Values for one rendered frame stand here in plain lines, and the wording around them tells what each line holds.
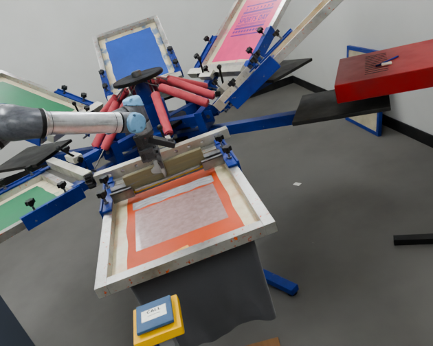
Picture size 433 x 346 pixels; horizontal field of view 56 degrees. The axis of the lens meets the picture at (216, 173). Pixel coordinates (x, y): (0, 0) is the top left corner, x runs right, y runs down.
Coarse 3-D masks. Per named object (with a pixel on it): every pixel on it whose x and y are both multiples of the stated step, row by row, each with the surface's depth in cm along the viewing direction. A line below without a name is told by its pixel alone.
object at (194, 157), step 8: (184, 152) 176; (192, 152) 174; (200, 152) 175; (168, 160) 174; (176, 160) 174; (184, 160) 175; (192, 160) 175; (200, 160) 176; (144, 168) 174; (168, 168) 175; (176, 168) 175; (184, 168) 176; (128, 176) 173; (136, 176) 173; (144, 176) 174; (152, 176) 175; (160, 176) 175; (128, 184) 174; (136, 184) 174; (144, 184) 175
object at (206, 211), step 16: (192, 176) 181; (192, 192) 167; (208, 192) 163; (224, 192) 159; (192, 208) 155; (208, 208) 152; (224, 208) 148; (192, 224) 145; (208, 224) 141; (224, 224) 138; (240, 224) 136; (192, 240) 136
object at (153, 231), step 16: (144, 192) 181; (160, 192) 176; (128, 208) 172; (144, 208) 167; (160, 208) 163; (176, 208) 159; (128, 224) 159; (144, 224) 155; (160, 224) 151; (176, 224) 148; (128, 240) 148; (144, 240) 145; (160, 240) 142; (176, 240) 139; (128, 256) 139; (144, 256) 136; (160, 256) 133
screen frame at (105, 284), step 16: (240, 176) 159; (256, 208) 135; (112, 224) 157; (256, 224) 126; (272, 224) 125; (112, 240) 149; (208, 240) 127; (224, 240) 124; (240, 240) 125; (112, 256) 141; (176, 256) 124; (192, 256) 124; (208, 256) 125; (96, 272) 130; (128, 272) 124; (144, 272) 123; (160, 272) 124; (96, 288) 122; (112, 288) 123
